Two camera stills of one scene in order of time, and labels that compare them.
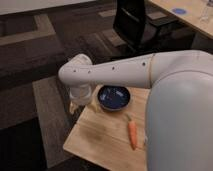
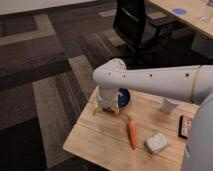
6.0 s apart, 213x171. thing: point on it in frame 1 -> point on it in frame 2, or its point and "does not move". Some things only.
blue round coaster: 179,11 does not move
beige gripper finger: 72,107 -> 94,103
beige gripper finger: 95,105 -> 114,109
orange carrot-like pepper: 132,132 does not move
